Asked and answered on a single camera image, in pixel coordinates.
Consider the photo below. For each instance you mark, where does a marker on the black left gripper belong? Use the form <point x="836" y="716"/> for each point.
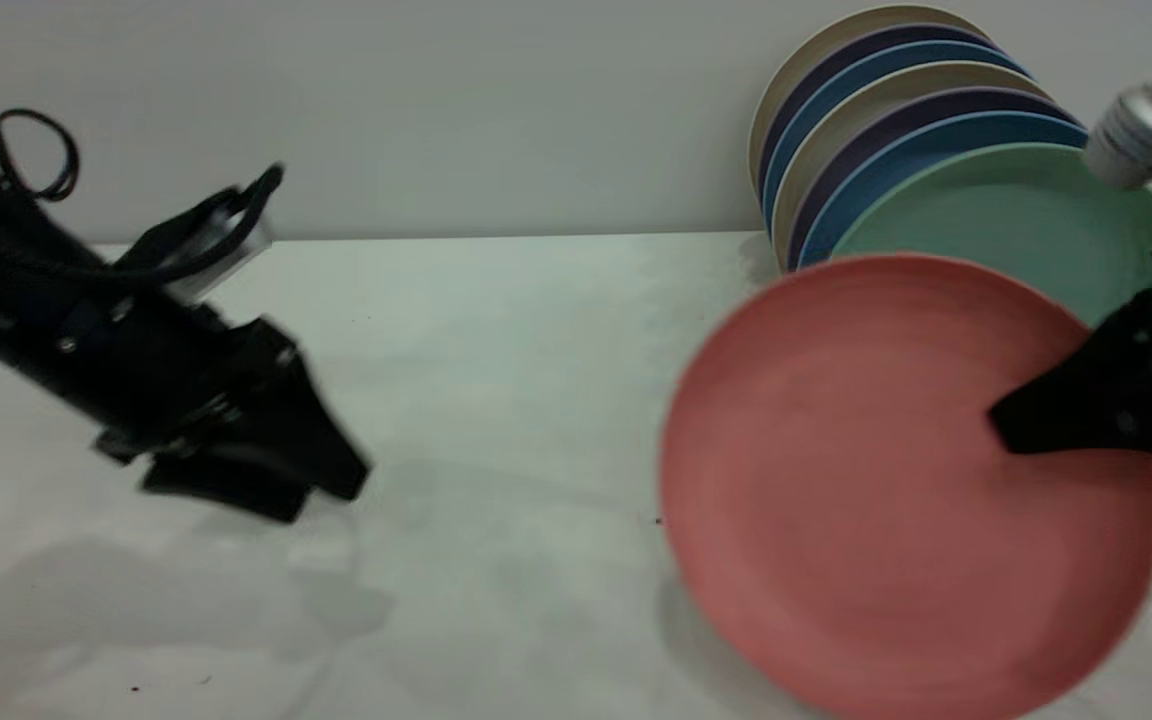
<point x="226" y="390"/>

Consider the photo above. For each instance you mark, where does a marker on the pink round plate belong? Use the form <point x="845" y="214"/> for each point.
<point x="876" y="500"/>

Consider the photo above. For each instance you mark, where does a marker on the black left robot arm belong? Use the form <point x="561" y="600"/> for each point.
<point x="16" y="290"/>

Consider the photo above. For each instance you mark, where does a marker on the green round plate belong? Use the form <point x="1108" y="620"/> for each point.
<point x="1016" y="210"/>

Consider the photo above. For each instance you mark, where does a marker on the blue round plate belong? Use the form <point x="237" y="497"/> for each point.
<point x="936" y="137"/>
<point x="896" y="58"/>

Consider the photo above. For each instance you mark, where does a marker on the purple round plate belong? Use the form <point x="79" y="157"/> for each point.
<point x="866" y="45"/>
<point x="936" y="108"/>

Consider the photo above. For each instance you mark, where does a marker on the beige round plate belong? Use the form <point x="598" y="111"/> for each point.
<point x="936" y="80"/>
<point x="841" y="35"/>

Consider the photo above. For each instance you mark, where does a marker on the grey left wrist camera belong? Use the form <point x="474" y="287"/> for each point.
<point x="226" y="250"/>

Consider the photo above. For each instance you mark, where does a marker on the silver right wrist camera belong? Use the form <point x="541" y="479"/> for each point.
<point x="1141" y="140"/>

